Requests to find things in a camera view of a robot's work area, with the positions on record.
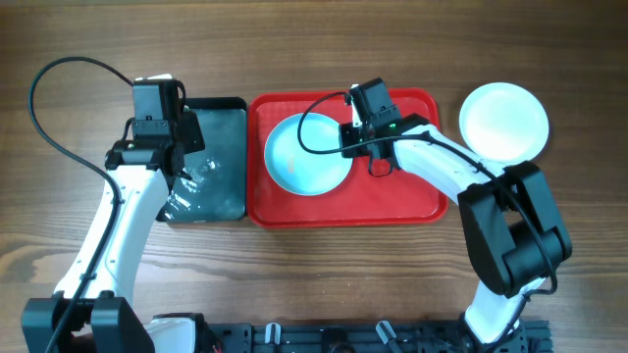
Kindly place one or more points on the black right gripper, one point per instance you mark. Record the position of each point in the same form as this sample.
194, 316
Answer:
350, 142

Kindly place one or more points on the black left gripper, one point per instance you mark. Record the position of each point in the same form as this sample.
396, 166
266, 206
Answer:
191, 132

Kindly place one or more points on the pale green plate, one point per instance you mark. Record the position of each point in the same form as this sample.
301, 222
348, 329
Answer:
298, 171

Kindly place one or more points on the white plate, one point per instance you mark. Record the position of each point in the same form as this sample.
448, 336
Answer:
504, 122

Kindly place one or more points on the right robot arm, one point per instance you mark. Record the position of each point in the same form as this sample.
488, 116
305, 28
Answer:
515, 236

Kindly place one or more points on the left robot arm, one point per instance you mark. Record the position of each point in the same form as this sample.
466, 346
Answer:
90, 309

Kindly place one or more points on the black plastic tray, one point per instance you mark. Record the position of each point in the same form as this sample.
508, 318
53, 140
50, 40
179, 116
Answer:
215, 191

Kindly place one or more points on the red plastic tray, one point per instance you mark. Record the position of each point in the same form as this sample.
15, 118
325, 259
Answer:
360, 200

